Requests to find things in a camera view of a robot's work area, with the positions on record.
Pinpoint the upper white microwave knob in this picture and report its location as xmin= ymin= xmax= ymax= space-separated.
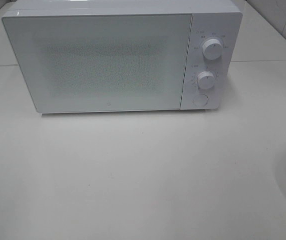
xmin=202 ymin=37 xmax=223 ymax=61

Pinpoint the white microwave oven body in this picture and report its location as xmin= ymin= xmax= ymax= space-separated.
xmin=2 ymin=0 xmax=242 ymax=113

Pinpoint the white microwave knob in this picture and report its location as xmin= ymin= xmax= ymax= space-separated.
xmin=197 ymin=71 xmax=216 ymax=90
xmin=202 ymin=37 xmax=223 ymax=61

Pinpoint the lower white microwave knob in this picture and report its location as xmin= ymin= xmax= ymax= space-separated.
xmin=197 ymin=71 xmax=216 ymax=90

